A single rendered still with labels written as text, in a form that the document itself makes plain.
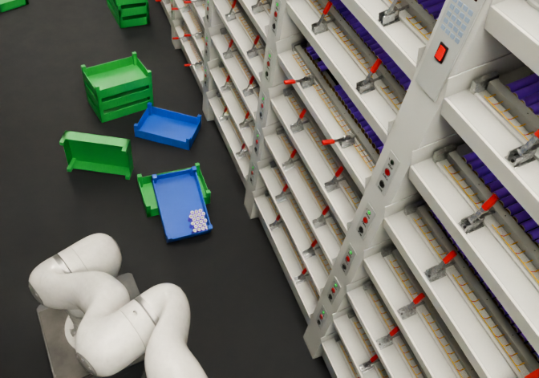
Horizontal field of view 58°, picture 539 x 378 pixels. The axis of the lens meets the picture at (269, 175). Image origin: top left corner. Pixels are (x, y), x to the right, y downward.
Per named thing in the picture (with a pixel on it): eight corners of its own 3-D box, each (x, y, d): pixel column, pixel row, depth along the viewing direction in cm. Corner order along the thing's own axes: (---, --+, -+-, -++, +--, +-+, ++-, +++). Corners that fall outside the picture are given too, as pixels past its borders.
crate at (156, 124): (134, 136, 255) (133, 125, 249) (149, 112, 269) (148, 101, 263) (189, 150, 254) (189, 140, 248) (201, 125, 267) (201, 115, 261)
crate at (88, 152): (72, 160, 240) (66, 172, 234) (65, 130, 225) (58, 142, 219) (133, 168, 241) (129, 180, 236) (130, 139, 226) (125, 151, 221)
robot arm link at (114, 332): (94, 270, 137) (38, 305, 129) (74, 235, 132) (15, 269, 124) (177, 345, 98) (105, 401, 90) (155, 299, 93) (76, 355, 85)
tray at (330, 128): (365, 198, 129) (366, 178, 122) (278, 64, 165) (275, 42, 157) (431, 170, 132) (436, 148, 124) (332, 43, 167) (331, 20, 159)
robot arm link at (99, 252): (56, 296, 141) (35, 255, 122) (113, 260, 150) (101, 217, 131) (78, 327, 136) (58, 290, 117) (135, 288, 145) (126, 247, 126)
